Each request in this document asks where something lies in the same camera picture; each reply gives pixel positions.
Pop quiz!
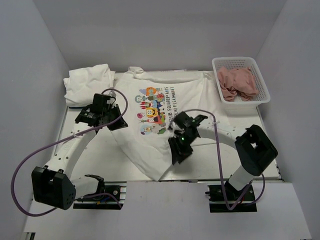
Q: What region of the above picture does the white plastic basket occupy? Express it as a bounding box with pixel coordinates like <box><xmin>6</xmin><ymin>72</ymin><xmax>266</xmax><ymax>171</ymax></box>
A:
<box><xmin>212</xmin><ymin>56</ymin><xmax>271</xmax><ymax>116</ymax></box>

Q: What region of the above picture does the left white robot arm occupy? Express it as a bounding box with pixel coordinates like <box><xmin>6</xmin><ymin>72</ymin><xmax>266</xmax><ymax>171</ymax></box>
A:
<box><xmin>31</xmin><ymin>93</ymin><xmax>128</xmax><ymax>210</ymax></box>

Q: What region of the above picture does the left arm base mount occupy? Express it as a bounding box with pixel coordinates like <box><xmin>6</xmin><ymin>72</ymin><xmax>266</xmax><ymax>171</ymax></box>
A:
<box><xmin>73</xmin><ymin>182</ymin><xmax>127</xmax><ymax>210</ymax></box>

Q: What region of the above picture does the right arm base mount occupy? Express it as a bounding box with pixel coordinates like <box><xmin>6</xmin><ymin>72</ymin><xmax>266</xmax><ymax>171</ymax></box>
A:
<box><xmin>204</xmin><ymin>182</ymin><xmax>258</xmax><ymax>214</ymax></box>

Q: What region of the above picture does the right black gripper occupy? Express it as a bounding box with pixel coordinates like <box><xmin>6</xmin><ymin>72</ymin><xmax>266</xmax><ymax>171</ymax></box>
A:
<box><xmin>168</xmin><ymin>131</ymin><xmax>198</xmax><ymax>164</ymax></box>

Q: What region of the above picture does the white printed t shirt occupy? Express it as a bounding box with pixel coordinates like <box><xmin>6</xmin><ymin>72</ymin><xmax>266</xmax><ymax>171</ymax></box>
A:
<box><xmin>112</xmin><ymin>66</ymin><xmax>229</xmax><ymax>181</ymax></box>

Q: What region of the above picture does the pink t shirt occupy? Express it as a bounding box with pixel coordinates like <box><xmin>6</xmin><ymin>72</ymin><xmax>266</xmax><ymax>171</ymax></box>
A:
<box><xmin>217</xmin><ymin>66</ymin><xmax>259</xmax><ymax>102</ymax></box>

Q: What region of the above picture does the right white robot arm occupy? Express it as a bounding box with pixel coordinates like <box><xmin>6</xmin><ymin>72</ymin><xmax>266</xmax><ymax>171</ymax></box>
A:
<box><xmin>168</xmin><ymin>111</ymin><xmax>278</xmax><ymax>200</ymax></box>

